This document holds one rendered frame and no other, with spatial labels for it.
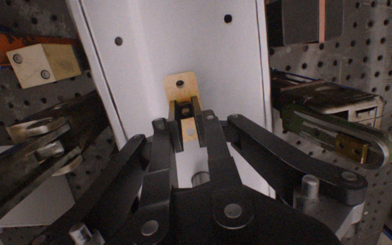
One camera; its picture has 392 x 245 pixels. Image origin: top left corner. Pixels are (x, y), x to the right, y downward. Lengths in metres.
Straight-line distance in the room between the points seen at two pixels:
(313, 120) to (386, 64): 0.59
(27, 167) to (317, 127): 0.30
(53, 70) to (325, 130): 0.29
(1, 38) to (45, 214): 0.53
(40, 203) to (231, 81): 0.59
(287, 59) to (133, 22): 0.47
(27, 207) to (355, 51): 0.98
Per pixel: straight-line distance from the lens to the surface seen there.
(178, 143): 0.17
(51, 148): 0.24
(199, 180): 0.29
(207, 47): 0.25
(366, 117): 0.32
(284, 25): 0.30
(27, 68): 0.23
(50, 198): 0.71
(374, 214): 1.19
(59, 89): 0.65
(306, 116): 0.28
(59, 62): 0.23
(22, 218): 0.64
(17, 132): 0.28
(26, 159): 0.22
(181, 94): 0.23
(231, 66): 0.26
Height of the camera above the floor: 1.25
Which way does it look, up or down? 69 degrees down
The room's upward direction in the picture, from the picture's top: 167 degrees clockwise
